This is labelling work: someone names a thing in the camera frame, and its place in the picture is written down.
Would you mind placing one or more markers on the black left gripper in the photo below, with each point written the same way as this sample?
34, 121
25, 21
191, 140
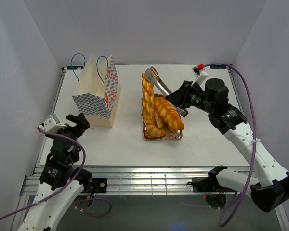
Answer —
82, 124

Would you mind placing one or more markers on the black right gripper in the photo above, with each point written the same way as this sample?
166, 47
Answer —
179, 97

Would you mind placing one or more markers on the blue checkered paper bag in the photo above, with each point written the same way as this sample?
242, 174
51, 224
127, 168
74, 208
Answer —
98, 92

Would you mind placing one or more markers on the croissant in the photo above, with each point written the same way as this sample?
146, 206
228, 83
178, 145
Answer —
159, 122
154, 131

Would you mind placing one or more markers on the long twisted bread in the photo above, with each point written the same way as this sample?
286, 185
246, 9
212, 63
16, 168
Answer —
147, 99

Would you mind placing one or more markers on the metal serving tongs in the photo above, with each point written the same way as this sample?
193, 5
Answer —
152, 76

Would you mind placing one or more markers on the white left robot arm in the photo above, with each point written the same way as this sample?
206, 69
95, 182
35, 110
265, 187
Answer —
60, 182

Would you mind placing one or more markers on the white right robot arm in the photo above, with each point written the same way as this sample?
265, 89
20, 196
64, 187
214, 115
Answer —
270, 188

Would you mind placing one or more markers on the floral metal tray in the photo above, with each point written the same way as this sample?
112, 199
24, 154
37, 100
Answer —
170, 135

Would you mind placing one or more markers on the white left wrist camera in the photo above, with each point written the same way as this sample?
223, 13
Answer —
51, 124

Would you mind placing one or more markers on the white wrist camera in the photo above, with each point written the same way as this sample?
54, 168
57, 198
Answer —
51, 124
199, 73

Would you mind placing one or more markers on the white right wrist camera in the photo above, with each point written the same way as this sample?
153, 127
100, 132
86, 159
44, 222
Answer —
199, 73

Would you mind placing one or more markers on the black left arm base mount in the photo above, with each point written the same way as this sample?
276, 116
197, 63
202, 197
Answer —
97, 185

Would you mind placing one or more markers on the aluminium frame rail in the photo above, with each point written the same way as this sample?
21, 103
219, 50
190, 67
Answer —
130, 181

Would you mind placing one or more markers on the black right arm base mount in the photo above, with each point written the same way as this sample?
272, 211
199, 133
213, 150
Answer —
204, 185

